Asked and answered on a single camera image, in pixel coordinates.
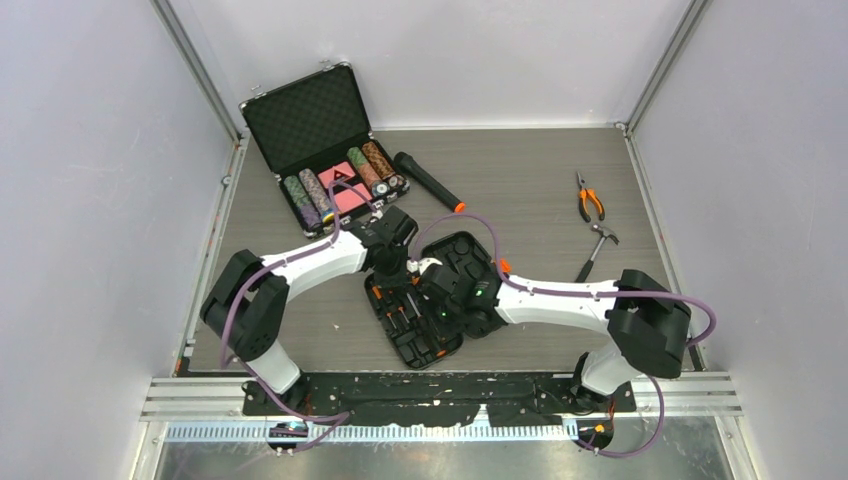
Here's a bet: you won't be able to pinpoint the small black orange screwdriver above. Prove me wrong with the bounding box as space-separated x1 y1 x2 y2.
397 303 411 330
372 285 397 333

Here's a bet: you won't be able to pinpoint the black plastic tool case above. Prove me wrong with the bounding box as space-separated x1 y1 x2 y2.
364 231 506 370

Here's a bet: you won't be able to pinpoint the orange handled pliers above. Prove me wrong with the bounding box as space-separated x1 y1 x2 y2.
575 171 606 223

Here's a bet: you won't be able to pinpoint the black orange medium screwdriver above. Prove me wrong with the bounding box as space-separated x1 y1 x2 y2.
405 292 446 360

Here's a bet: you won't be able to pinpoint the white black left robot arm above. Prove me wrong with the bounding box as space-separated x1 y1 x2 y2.
200 206 418 414

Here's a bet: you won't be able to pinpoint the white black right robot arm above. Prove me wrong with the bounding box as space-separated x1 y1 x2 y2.
407 258 691 411

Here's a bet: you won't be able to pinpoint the pink card deck lower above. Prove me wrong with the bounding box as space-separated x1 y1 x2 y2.
334 183 372 214

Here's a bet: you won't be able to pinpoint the pink card deck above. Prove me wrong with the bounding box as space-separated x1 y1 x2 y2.
318 160 357 189
334 183 372 214

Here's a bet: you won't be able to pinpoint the black orange flashlight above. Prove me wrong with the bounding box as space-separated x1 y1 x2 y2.
394 152 466 213

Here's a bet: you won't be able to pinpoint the pink card deck upper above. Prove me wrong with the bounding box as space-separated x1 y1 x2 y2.
318 160 357 189

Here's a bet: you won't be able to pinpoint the small claw hammer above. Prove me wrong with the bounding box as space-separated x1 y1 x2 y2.
575 223 620 283

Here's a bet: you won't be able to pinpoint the black poker chip case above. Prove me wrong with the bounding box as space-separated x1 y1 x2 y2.
239 63 411 239

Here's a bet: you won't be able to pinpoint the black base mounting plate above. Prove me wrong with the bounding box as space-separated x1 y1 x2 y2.
241 372 636 427

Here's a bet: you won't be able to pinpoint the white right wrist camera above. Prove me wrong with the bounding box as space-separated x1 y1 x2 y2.
406 257 443 277

